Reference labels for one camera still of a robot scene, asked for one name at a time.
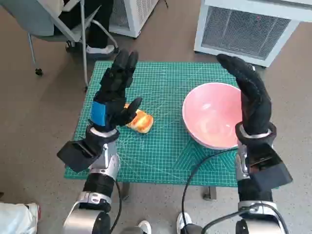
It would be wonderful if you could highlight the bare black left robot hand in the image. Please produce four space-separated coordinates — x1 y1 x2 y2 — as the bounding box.
88 48 143 134

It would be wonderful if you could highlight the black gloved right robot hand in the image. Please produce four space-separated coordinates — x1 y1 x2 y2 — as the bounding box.
216 54 273 135

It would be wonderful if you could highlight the long glazed toy bread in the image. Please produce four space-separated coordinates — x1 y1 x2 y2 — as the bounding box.
123 103 154 134

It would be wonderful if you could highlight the pink bowl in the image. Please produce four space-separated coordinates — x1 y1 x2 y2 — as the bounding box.
182 82 244 150

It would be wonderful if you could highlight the green cutting mat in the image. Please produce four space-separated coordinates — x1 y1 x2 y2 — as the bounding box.
63 60 244 188

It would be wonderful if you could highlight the person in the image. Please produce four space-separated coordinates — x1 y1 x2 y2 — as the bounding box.
53 0 119 56

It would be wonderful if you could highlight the large white mesh cabinet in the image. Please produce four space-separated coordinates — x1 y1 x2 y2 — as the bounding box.
194 0 312 68

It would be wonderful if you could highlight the small white mesh cabinet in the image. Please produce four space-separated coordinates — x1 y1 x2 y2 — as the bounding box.
108 0 159 39

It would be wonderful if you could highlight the black table leg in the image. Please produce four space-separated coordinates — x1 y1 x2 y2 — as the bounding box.
121 182 131 202
203 186 217 201

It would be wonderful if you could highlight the grey office chair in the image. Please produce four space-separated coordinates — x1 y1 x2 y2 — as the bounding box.
0 0 120 92

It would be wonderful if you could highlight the white shoe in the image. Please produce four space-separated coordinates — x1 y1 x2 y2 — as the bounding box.
137 220 152 234
176 212 193 234

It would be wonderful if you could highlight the white plastic bag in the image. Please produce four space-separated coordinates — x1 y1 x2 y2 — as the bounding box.
0 202 41 234

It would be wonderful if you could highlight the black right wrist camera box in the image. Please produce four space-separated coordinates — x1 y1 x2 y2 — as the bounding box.
246 143 293 193

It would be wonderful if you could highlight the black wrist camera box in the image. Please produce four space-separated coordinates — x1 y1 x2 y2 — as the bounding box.
246 143 293 193
57 140 108 173

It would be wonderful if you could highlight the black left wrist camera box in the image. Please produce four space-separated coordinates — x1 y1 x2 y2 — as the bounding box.
57 140 108 173

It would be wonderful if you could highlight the looped black right arm cable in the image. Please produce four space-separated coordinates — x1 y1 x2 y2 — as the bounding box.
202 206 290 234

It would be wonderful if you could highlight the long black right arm cable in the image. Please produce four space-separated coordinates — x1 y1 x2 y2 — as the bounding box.
181 147 238 234

